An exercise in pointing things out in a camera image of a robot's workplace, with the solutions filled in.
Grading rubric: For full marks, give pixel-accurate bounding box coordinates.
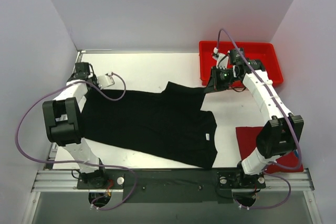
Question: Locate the black t shirt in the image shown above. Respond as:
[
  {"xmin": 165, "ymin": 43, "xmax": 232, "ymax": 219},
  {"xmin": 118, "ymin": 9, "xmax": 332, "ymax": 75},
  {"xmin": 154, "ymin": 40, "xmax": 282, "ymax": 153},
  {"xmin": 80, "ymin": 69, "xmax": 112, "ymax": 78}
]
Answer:
[{"xmin": 82, "ymin": 82, "xmax": 217, "ymax": 169}]

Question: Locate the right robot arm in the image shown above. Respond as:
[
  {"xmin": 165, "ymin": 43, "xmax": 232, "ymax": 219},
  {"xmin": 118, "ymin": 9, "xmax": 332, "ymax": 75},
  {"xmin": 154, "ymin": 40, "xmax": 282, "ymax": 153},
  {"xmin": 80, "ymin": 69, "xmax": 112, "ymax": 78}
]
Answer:
[{"xmin": 204, "ymin": 48, "xmax": 304, "ymax": 187}]

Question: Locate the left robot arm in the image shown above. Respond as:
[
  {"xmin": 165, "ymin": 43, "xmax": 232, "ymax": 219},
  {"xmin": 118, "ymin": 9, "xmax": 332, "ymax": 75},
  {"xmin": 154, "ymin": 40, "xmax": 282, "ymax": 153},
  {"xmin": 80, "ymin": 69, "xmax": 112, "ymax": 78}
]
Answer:
[{"xmin": 42, "ymin": 62, "xmax": 108, "ymax": 188}]

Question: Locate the red plastic bin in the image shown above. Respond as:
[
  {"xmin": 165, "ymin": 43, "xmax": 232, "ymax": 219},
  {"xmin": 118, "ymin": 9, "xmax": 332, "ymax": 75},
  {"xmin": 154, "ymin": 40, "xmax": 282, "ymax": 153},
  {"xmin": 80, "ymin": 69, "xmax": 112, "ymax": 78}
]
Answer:
[{"xmin": 199, "ymin": 40, "xmax": 283, "ymax": 87}]

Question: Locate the folded red t shirt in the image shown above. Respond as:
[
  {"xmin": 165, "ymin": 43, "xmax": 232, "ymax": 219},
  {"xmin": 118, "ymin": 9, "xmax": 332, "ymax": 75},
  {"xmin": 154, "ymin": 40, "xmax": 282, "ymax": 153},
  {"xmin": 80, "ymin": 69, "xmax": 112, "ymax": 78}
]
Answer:
[{"xmin": 235, "ymin": 126, "xmax": 305, "ymax": 174}]

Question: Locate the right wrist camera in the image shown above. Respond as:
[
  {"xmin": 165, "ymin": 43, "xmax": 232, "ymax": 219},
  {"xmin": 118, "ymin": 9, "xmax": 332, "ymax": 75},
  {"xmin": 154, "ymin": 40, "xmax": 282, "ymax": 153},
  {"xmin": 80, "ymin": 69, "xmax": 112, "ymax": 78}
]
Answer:
[{"xmin": 212, "ymin": 47, "xmax": 230, "ymax": 70}]

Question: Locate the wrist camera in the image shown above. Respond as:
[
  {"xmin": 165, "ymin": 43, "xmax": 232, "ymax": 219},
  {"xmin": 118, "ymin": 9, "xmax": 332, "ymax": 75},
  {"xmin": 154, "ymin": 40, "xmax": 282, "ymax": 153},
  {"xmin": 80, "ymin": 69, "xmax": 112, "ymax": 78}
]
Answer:
[
  {"xmin": 212, "ymin": 47, "xmax": 230, "ymax": 70},
  {"xmin": 97, "ymin": 72, "xmax": 115, "ymax": 90}
]

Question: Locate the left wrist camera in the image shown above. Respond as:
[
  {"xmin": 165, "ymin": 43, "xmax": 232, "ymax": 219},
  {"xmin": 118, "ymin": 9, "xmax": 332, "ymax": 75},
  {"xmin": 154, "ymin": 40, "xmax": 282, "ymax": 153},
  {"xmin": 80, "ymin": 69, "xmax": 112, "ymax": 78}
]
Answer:
[{"xmin": 97, "ymin": 72, "xmax": 115, "ymax": 90}]

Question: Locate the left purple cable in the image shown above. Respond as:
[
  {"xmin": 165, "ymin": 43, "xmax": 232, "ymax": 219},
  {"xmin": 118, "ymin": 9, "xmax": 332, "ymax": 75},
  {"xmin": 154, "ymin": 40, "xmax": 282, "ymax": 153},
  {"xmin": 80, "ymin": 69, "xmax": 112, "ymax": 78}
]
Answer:
[{"xmin": 15, "ymin": 72, "xmax": 138, "ymax": 211}]

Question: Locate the purple cable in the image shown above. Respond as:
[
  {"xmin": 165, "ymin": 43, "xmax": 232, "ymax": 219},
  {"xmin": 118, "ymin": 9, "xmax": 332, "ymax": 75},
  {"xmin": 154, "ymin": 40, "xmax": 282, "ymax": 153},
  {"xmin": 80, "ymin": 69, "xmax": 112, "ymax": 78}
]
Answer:
[
  {"xmin": 217, "ymin": 28, "xmax": 303, "ymax": 210},
  {"xmin": 15, "ymin": 72, "xmax": 138, "ymax": 211}
]

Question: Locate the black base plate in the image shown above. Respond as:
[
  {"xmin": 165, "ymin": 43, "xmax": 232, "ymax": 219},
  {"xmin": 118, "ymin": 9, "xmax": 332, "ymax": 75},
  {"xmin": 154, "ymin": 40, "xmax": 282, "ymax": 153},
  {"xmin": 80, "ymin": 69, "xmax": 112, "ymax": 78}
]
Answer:
[{"xmin": 76, "ymin": 169, "xmax": 266, "ymax": 205}]

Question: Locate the aluminium front rail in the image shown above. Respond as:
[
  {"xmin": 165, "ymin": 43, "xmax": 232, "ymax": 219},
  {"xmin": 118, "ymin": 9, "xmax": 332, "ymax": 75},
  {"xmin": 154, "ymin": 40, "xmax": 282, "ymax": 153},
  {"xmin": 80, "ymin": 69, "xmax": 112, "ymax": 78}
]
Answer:
[{"xmin": 32, "ymin": 169, "xmax": 314, "ymax": 192}]

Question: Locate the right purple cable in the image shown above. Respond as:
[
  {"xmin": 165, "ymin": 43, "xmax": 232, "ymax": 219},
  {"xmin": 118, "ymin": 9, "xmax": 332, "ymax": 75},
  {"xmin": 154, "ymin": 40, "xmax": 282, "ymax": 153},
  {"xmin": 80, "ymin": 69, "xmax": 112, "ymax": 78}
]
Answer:
[{"xmin": 217, "ymin": 28, "xmax": 303, "ymax": 210}]

